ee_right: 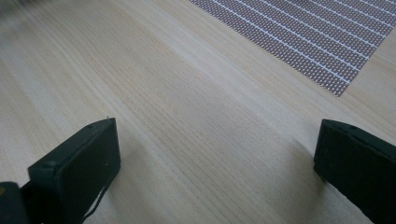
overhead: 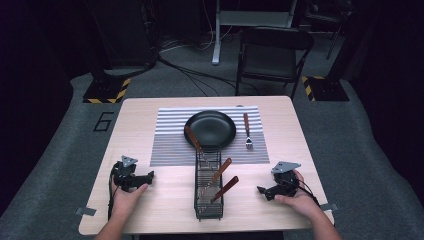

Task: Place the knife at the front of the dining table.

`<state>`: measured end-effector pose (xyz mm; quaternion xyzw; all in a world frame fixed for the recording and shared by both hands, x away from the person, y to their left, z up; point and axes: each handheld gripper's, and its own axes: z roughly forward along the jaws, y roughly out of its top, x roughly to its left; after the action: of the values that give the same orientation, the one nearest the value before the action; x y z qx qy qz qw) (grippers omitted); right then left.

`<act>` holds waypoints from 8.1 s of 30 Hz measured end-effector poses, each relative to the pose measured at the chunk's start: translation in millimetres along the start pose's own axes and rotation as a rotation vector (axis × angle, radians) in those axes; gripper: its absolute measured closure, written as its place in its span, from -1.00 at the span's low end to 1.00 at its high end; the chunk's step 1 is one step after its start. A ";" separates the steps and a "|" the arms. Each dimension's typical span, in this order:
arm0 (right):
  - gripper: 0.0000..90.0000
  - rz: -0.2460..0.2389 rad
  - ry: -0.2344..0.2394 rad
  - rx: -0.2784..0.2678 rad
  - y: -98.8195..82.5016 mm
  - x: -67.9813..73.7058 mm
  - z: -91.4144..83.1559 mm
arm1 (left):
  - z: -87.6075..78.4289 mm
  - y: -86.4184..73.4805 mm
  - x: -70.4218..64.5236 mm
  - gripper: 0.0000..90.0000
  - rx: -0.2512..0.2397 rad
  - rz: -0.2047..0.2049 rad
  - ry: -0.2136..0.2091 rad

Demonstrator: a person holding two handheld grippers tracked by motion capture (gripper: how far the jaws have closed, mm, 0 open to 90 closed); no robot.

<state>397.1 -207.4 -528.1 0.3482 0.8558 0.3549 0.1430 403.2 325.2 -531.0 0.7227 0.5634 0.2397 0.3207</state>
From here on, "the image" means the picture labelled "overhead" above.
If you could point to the grey tape piece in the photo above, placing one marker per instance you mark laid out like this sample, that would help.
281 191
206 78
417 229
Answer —
329 206
86 211

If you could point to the white metal stand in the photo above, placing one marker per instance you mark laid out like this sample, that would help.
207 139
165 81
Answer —
218 40

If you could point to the person's left hand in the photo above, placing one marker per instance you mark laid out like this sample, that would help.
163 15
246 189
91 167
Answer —
126 201

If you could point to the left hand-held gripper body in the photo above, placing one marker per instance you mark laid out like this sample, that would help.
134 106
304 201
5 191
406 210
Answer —
125 173

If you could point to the black round plate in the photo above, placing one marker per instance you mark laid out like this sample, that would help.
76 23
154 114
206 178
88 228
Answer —
211 128

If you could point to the black yellow-striped base plate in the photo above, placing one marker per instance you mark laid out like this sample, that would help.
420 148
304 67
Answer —
328 88
105 90

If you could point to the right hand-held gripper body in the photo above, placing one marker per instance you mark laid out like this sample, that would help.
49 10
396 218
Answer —
285 181

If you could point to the grey striped placemat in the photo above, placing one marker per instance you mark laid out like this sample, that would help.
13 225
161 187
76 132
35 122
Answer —
173 150

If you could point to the black folding chair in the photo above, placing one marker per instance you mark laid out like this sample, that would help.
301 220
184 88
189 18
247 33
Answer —
270 60

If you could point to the person's right hand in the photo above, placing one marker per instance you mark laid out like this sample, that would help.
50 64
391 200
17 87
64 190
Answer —
300 201

